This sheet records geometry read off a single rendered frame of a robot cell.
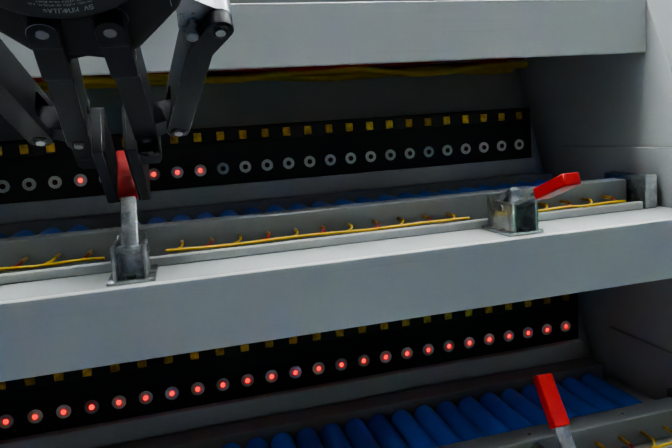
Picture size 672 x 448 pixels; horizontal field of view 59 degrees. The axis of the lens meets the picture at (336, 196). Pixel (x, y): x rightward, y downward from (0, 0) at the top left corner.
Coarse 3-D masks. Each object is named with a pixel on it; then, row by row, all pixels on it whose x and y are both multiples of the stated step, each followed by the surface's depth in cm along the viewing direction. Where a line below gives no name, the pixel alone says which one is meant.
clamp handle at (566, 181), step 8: (560, 176) 36; (568, 176) 36; (576, 176) 36; (544, 184) 38; (552, 184) 37; (560, 184) 36; (568, 184) 36; (576, 184) 36; (512, 192) 43; (536, 192) 39; (544, 192) 38; (552, 192) 38; (560, 192) 38; (512, 200) 43; (520, 200) 41; (528, 200) 40; (536, 200) 41; (520, 208) 43
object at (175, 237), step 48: (480, 192) 48; (528, 192) 49; (576, 192) 50; (624, 192) 51; (0, 240) 40; (48, 240) 40; (96, 240) 41; (192, 240) 43; (240, 240) 42; (288, 240) 44
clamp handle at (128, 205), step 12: (120, 156) 39; (120, 168) 39; (120, 180) 38; (132, 180) 39; (120, 192) 38; (132, 192) 38; (120, 204) 38; (132, 204) 38; (120, 216) 37; (132, 216) 38; (132, 228) 37; (132, 240) 37
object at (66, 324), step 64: (192, 192) 54; (256, 192) 55; (320, 192) 57; (640, 192) 50; (256, 256) 41; (320, 256) 39; (384, 256) 38; (448, 256) 39; (512, 256) 41; (576, 256) 42; (640, 256) 43; (0, 320) 33; (64, 320) 34; (128, 320) 35; (192, 320) 36; (256, 320) 37; (320, 320) 38; (384, 320) 39
